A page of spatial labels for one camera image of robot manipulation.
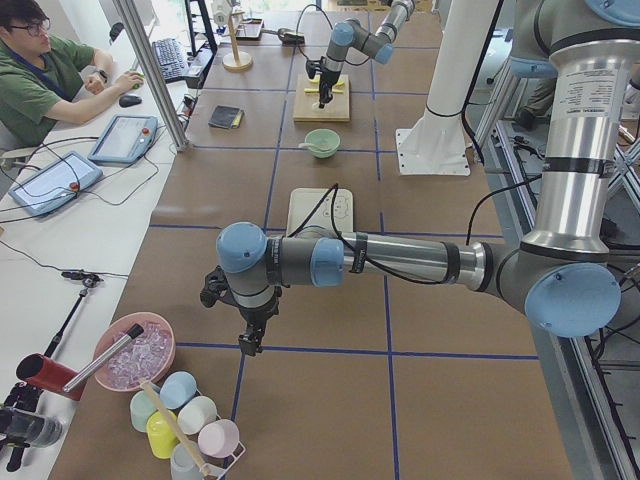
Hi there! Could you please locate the dark tray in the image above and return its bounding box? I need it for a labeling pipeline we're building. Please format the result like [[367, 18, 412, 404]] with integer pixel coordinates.
[[236, 19, 264, 41]]

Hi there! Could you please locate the grey cup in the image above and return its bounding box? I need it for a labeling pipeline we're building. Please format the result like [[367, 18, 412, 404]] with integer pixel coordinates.
[[170, 443, 204, 480]]

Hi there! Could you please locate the person in green shirt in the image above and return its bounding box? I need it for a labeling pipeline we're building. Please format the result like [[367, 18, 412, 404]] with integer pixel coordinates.
[[1, 1, 144, 151]]

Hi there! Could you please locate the metal tube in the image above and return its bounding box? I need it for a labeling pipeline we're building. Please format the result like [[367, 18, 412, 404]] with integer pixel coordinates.
[[62, 323, 144, 393]]

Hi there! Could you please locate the metal scoop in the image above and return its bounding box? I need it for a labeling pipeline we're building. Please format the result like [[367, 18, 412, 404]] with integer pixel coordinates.
[[261, 28, 305, 46]]

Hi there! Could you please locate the green cup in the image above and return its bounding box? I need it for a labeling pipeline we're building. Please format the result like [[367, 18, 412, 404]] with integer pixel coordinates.
[[129, 390, 157, 433]]

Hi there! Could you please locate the green bowl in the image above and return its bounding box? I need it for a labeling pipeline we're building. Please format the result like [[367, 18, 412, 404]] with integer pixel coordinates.
[[304, 128, 341, 159]]

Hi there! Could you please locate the pink cup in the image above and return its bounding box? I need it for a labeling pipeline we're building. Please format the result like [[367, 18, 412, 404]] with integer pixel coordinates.
[[198, 419, 240, 458]]

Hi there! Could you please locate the yellow plastic knife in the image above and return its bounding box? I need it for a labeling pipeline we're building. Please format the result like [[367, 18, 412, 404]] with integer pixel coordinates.
[[304, 81, 345, 94]]

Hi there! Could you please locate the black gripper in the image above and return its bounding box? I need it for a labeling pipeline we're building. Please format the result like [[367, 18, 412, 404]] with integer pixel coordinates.
[[200, 266, 282, 356], [305, 57, 341, 109]]

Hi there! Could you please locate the wooden stand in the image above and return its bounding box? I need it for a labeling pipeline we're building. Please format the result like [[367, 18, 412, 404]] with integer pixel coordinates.
[[222, 13, 253, 73]]

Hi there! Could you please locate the aluminium frame post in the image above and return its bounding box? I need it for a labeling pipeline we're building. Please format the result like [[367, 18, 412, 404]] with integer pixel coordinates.
[[113, 0, 189, 152]]

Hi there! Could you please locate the white bear tray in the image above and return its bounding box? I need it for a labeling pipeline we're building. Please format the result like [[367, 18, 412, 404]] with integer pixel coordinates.
[[286, 188, 354, 234]]

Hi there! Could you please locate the blue teach pendant near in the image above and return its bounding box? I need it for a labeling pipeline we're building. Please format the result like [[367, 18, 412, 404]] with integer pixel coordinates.
[[9, 151, 103, 216]]

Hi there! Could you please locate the blue teach pendant far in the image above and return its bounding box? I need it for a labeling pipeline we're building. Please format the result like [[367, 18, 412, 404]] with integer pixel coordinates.
[[88, 114, 158, 165]]

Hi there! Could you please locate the pink bowl with ice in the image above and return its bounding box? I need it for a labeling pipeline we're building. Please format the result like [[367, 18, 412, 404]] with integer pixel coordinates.
[[94, 312, 176, 392]]

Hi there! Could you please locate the wooden cutting board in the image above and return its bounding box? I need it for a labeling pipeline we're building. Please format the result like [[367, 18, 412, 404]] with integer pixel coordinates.
[[293, 74, 351, 122]]

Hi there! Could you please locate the black selfie stick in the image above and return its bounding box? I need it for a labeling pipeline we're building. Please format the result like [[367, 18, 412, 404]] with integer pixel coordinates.
[[43, 269, 105, 358]]

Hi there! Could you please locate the white spoon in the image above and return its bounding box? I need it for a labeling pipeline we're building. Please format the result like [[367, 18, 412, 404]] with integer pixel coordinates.
[[298, 142, 333, 151]]

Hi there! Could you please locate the blue cup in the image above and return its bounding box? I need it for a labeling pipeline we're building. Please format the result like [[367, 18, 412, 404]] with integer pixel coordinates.
[[160, 371, 197, 410]]

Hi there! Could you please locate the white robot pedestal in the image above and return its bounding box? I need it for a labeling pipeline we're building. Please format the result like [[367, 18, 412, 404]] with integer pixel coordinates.
[[396, 0, 501, 176]]

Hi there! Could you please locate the yellow cup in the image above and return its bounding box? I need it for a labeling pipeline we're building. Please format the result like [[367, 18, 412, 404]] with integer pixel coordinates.
[[146, 411, 179, 460]]

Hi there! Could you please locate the grey folded cloth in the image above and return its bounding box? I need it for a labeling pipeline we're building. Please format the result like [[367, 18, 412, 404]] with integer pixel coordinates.
[[208, 105, 244, 129]]

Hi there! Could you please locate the white cup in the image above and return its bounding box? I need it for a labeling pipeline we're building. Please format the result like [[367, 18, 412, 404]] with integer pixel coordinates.
[[177, 395, 218, 435]]

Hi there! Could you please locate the red cylinder holder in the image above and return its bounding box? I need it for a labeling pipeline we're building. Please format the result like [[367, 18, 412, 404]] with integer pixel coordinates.
[[16, 353, 84, 401]]

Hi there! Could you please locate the black tripod camera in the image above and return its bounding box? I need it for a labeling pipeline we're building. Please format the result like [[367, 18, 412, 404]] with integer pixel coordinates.
[[1, 381, 63, 472]]

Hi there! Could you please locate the black keyboard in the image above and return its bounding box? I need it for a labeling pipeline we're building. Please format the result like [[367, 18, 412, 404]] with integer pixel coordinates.
[[152, 38, 189, 83]]

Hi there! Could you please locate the wooden stick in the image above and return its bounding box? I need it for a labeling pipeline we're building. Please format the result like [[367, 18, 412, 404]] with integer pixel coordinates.
[[140, 381, 214, 477]]

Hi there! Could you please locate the blue teach pendant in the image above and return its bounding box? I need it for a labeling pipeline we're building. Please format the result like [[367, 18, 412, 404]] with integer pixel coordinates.
[[88, 114, 158, 165], [9, 151, 103, 216]]

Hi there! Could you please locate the black computer mouse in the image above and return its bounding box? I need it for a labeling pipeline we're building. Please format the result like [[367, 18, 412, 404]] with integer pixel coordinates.
[[118, 94, 142, 108]]

